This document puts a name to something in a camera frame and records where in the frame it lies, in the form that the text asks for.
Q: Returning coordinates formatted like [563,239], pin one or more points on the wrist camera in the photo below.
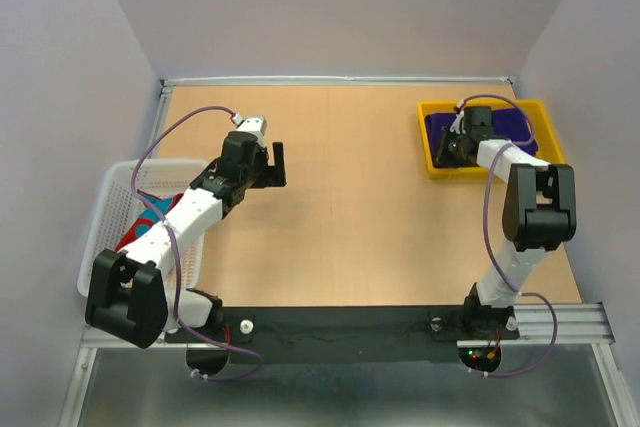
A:
[256,125]
[457,126]

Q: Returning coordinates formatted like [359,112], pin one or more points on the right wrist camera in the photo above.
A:
[457,126]

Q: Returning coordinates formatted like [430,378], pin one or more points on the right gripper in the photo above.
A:
[441,145]

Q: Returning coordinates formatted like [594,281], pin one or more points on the aluminium back rail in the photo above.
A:
[289,80]

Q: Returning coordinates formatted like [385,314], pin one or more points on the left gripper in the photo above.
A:
[272,176]

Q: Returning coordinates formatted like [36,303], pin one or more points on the white plastic basket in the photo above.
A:
[117,209]

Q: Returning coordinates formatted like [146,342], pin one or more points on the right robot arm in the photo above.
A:
[539,212]

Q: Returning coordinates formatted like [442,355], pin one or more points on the aluminium front rail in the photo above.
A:
[578,324]

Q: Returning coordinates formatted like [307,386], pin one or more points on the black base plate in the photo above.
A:
[364,334]

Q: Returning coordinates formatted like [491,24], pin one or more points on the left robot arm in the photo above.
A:
[127,297]

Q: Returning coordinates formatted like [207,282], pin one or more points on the aluminium rail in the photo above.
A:
[289,80]
[578,324]

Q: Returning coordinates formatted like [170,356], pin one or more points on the red blue patterned towel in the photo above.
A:
[148,217]

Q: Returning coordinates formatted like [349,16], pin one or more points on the yellow plastic tray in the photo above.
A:
[549,148]

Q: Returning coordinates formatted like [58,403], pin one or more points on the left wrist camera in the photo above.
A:
[256,125]

